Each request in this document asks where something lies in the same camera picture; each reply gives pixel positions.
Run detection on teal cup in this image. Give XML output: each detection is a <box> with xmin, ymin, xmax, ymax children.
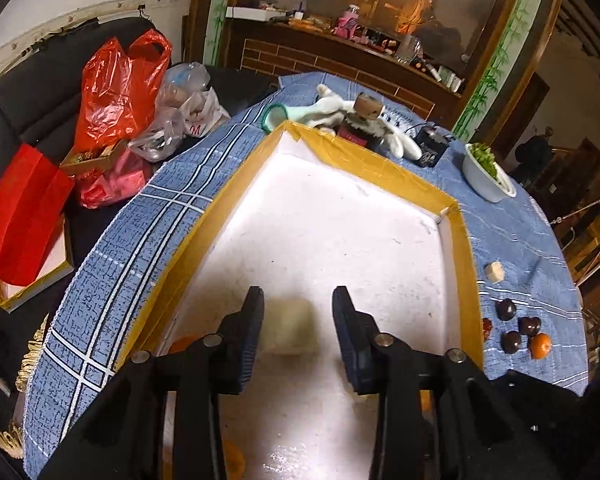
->
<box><xmin>261</xmin><ymin>104</ymin><xmax>288</xmax><ymax>133</ymax></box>

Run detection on red paper bag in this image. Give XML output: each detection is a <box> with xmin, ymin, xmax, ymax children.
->
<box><xmin>0</xmin><ymin>143</ymin><xmax>76</xmax><ymax>283</ymax></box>

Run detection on wooden display cabinet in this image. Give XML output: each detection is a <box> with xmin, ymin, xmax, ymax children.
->
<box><xmin>187</xmin><ymin>0</ymin><xmax>566</xmax><ymax>141</ymax></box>

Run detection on metal pole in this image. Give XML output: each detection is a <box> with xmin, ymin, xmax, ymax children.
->
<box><xmin>550</xmin><ymin>194</ymin><xmax>600</xmax><ymax>225</ymax></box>

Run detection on black boxy device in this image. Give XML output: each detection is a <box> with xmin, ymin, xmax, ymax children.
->
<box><xmin>412</xmin><ymin>127</ymin><xmax>451</xmax><ymax>167</ymax></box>

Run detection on white plastic bag red print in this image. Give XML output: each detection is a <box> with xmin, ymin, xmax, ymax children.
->
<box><xmin>180</xmin><ymin>89</ymin><xmax>231</xmax><ymax>138</ymax></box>

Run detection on white box yellow rim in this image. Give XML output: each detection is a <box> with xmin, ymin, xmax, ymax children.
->
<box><xmin>0</xmin><ymin>215</ymin><xmax>75</xmax><ymax>313</ymax></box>

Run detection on pink plastic bag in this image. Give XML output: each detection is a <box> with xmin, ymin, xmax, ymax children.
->
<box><xmin>75</xmin><ymin>147</ymin><xmax>153</xmax><ymax>209</ymax></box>

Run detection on pink bottle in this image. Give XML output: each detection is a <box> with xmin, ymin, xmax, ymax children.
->
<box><xmin>334</xmin><ymin>4</ymin><xmax>362</xmax><ymax>36</ymax></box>

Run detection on brown wooden door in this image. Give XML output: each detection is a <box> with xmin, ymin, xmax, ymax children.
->
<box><xmin>490</xmin><ymin>72</ymin><xmax>550</xmax><ymax>146</ymax></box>

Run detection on wooden stair railing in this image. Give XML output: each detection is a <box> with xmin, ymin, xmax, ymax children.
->
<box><xmin>555</xmin><ymin>140</ymin><xmax>600</xmax><ymax>281</ymax></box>

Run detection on dark jar wooden stopper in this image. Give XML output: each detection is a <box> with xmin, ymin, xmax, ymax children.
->
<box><xmin>337</xmin><ymin>92</ymin><xmax>386</xmax><ymax>151</ymax></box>

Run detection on white foam tray yellow tape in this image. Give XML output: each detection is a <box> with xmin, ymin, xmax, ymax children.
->
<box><xmin>117</xmin><ymin>120</ymin><xmax>485</xmax><ymax>480</ymax></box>

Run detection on white flat box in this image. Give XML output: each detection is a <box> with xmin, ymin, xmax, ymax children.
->
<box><xmin>225</xmin><ymin>6</ymin><xmax>278</xmax><ymax>22</ymax></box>

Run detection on black sofa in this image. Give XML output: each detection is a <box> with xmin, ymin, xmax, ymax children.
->
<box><xmin>0</xmin><ymin>15</ymin><xmax>281</xmax><ymax>480</ymax></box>

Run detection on gold tasselled ornament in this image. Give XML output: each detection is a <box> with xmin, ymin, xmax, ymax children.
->
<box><xmin>0</xmin><ymin>317</ymin><xmax>48</xmax><ymax>461</ymax></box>

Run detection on white bowl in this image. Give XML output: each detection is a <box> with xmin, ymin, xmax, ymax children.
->
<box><xmin>462</xmin><ymin>142</ymin><xmax>517</xmax><ymax>203</ymax></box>

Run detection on glass mug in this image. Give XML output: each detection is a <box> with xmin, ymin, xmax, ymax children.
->
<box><xmin>397</xmin><ymin>35</ymin><xmax>423</xmax><ymax>63</ymax></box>

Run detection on gold gift box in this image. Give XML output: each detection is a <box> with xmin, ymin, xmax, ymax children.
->
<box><xmin>60</xmin><ymin>140</ymin><xmax>128</xmax><ymax>176</ymax></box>

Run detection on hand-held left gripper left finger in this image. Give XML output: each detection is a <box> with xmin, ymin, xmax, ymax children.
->
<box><xmin>40</xmin><ymin>286</ymin><xmax>265</xmax><ymax>480</ymax></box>

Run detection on blue plaid tablecloth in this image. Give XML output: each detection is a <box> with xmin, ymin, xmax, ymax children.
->
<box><xmin>24</xmin><ymin>72</ymin><xmax>588</xmax><ymax>480</ymax></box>

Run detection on green leafy vegetables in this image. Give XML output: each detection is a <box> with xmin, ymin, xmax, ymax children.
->
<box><xmin>467</xmin><ymin>142</ymin><xmax>501</xmax><ymax>178</ymax></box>

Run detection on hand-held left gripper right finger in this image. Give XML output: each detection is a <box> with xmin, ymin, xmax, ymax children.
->
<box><xmin>332</xmin><ymin>286</ymin><xmax>561</xmax><ymax>480</ymax></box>

